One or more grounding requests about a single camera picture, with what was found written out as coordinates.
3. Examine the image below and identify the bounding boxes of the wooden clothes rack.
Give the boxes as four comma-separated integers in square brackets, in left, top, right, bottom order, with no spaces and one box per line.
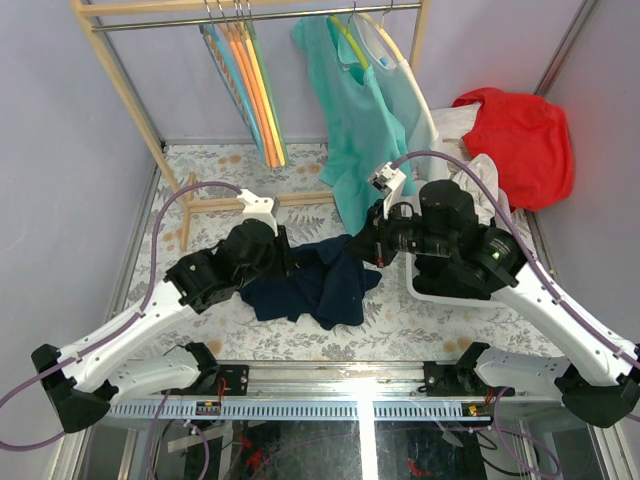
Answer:
[69,1,431,252]

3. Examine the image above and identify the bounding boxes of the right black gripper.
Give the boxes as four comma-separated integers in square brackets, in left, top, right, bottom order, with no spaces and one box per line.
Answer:
[341,196,454,268]

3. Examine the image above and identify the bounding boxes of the black clothes in basket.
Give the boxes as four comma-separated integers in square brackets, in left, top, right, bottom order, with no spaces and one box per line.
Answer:
[412,256,491,300]

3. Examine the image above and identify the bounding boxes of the blue hanger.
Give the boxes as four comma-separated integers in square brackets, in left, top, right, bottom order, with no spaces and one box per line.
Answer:
[199,24,264,157]

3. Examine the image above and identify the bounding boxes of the white laundry basket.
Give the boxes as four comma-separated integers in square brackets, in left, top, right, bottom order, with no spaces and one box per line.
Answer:
[404,249,506,304]

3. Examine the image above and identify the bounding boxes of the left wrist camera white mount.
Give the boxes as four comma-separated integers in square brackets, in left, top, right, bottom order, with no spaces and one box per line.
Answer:
[236,189,279,235]

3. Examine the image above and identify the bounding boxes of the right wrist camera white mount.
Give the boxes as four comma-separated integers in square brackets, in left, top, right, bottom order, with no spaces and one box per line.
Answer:
[370,162,407,220]

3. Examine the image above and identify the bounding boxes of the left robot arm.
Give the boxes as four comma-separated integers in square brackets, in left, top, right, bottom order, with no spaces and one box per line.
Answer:
[31,219,295,433]

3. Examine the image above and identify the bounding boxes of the yellow green hanger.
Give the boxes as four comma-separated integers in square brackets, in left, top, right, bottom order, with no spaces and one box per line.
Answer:
[328,15,369,70]

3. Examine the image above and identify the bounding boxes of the floral table mat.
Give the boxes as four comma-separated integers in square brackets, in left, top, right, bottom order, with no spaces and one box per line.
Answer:
[127,144,558,361]

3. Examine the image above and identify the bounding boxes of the navy blue t shirt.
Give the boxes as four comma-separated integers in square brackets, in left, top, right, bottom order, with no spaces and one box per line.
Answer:
[240,234,382,330]

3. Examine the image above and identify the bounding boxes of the orange hanger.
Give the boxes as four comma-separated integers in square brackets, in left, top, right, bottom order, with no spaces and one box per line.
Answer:
[220,25,278,168]

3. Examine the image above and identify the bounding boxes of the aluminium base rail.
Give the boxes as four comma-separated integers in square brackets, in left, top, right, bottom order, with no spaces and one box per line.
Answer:
[106,361,499,422]

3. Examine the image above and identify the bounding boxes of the white cloth pile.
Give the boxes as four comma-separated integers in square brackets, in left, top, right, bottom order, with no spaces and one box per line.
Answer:
[431,102,508,229]

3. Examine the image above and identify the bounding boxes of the teal t shirt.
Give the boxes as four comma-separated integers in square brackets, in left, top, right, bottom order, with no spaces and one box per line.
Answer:
[291,16,407,235]

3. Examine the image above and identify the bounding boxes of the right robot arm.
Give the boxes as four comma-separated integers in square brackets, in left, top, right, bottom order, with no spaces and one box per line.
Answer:
[346,177,639,428]

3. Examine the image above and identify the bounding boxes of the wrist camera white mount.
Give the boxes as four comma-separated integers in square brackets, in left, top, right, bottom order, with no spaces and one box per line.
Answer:
[236,189,279,235]
[370,162,407,220]

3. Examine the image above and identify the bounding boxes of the red cloth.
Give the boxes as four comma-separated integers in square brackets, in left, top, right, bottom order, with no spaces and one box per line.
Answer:
[452,87,575,211]

